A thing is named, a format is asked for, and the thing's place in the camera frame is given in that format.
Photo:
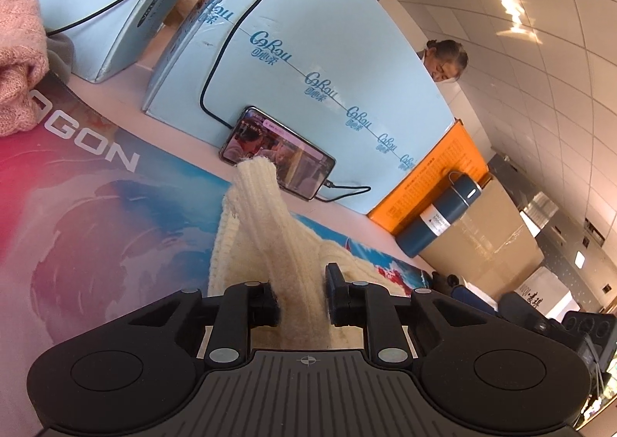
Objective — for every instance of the white carton with characters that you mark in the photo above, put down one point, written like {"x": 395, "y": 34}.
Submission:
{"x": 546, "y": 294}

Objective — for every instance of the large light blue carton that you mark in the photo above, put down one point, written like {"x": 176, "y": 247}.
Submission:
{"x": 339, "y": 73}

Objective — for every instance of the dark blue vacuum bottle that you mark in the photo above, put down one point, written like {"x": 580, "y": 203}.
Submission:
{"x": 440, "y": 215}

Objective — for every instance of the orange cardboard box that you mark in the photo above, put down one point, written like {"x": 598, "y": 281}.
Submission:
{"x": 454, "y": 155}

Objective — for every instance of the black smartphone playing video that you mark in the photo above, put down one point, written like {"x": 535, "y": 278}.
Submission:
{"x": 301, "y": 168}

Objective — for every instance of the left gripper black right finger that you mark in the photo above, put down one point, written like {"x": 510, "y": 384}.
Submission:
{"x": 408, "y": 330}

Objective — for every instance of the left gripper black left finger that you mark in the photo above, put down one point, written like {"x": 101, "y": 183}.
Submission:
{"x": 221, "y": 323}

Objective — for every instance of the woman in plaid jacket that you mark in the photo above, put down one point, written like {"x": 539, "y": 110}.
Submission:
{"x": 444, "y": 60}

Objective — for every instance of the cream knitted sweater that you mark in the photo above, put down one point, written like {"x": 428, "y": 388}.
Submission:
{"x": 258, "y": 239}

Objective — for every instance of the brown cardboard box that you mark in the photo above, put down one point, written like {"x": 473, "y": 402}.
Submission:
{"x": 489, "y": 245}

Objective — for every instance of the pink knitted sweater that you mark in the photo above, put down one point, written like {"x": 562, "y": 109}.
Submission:
{"x": 24, "y": 63}

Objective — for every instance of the anime print desk mat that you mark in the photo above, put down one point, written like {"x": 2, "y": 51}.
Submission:
{"x": 95, "y": 223}

